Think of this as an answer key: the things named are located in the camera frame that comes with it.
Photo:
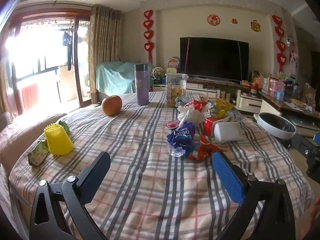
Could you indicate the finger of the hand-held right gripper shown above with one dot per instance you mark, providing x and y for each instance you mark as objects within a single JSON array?
[
  {"x": 301, "y": 145},
  {"x": 317, "y": 140}
]

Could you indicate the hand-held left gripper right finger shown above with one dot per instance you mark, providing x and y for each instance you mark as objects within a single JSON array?
[{"x": 228, "y": 177}]

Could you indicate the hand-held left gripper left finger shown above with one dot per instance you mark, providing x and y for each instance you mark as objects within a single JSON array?
[{"x": 96, "y": 177}]

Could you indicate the white trash bin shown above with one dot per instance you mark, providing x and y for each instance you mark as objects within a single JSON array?
[{"x": 275, "y": 125}]

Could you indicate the orange snack wrapper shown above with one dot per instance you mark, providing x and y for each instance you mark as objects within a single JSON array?
[{"x": 205, "y": 152}]

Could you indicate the white bubble wrap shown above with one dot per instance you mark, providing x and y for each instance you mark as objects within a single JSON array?
[{"x": 226, "y": 132}]

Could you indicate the red carton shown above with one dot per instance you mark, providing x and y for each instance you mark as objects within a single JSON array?
[{"x": 208, "y": 127}]

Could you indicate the small blue wrapper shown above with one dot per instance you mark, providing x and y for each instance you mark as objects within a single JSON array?
[{"x": 234, "y": 115}]

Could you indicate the blue snack wrapper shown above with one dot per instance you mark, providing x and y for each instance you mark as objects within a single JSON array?
[{"x": 181, "y": 136}]

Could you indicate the yellow snack bag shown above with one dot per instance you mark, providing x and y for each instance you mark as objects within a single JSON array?
[{"x": 221, "y": 107}]

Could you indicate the white plastic bag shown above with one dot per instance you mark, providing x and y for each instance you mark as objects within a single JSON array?
[{"x": 191, "y": 116}]

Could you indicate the pink round lid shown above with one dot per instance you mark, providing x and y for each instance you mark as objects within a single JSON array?
[{"x": 172, "y": 125}]

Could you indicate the red snack wrapper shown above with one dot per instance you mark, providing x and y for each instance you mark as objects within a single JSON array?
[{"x": 196, "y": 105}]

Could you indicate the grey wrapper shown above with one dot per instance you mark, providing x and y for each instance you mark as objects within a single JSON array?
[{"x": 180, "y": 101}]

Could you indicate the cluttered side table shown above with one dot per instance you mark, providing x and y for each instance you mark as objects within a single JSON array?
[{"x": 277, "y": 103}]

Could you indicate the yellow plastic cup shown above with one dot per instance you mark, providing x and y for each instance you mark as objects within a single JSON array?
[{"x": 58, "y": 140}]

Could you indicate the green snack packet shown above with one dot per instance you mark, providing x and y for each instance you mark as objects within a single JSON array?
[
  {"x": 37, "y": 153},
  {"x": 65, "y": 127}
]

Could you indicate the pink toy box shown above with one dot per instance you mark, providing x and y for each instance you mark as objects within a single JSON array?
[{"x": 276, "y": 87}]

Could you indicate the white television stand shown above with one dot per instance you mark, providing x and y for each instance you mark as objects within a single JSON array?
[{"x": 247, "y": 103}]

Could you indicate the dark wooden door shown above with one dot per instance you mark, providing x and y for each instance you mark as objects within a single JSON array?
[{"x": 315, "y": 67}]

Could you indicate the red apple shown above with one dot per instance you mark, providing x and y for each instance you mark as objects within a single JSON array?
[{"x": 111, "y": 105}]

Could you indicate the clear cookie jar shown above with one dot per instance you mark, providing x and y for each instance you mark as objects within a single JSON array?
[{"x": 176, "y": 92}]

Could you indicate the purple thermos bottle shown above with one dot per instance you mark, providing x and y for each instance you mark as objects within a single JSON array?
[{"x": 142, "y": 87}]

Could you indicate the teal covered armchair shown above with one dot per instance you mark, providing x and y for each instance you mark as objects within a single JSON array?
[{"x": 115, "y": 77}]

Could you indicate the sliding glass door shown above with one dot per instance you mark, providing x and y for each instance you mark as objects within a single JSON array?
[{"x": 82, "y": 62}]

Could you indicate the black television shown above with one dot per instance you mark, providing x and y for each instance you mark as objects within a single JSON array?
[{"x": 213, "y": 58}]

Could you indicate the toy ferris wheel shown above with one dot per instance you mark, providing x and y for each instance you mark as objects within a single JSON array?
[{"x": 157, "y": 73}]

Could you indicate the colourful toy house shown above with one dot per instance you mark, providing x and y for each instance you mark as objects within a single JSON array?
[{"x": 173, "y": 63}]

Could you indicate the beige curtain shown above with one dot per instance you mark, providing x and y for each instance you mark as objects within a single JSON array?
[{"x": 103, "y": 50}]

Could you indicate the hanging dark clothes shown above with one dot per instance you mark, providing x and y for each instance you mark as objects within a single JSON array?
[{"x": 68, "y": 45}]

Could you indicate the round red paper cutting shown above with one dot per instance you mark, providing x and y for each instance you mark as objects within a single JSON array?
[{"x": 213, "y": 20}]

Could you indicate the white wall camera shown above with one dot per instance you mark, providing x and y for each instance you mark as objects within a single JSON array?
[{"x": 289, "y": 42}]

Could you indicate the cartoon figure wall sticker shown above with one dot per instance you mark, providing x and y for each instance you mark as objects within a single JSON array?
[{"x": 255, "y": 25}]

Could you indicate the small red wall sticker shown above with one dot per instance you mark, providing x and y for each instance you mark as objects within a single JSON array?
[{"x": 234, "y": 21}]

